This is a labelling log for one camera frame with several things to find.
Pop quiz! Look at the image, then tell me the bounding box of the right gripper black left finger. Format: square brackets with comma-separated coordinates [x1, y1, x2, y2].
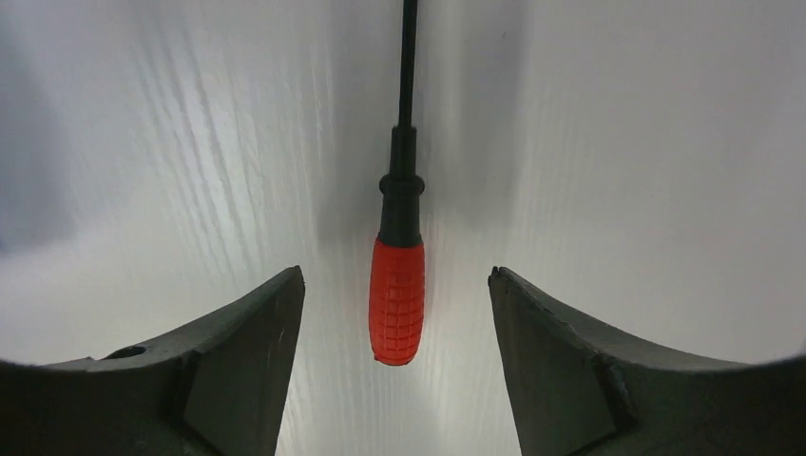
[1, 267, 305, 455]

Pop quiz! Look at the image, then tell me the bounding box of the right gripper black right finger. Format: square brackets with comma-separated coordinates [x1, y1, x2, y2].
[488, 267, 805, 455]

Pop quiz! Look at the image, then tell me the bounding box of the red-handled black screwdriver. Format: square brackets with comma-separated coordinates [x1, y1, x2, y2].
[368, 0, 426, 367]

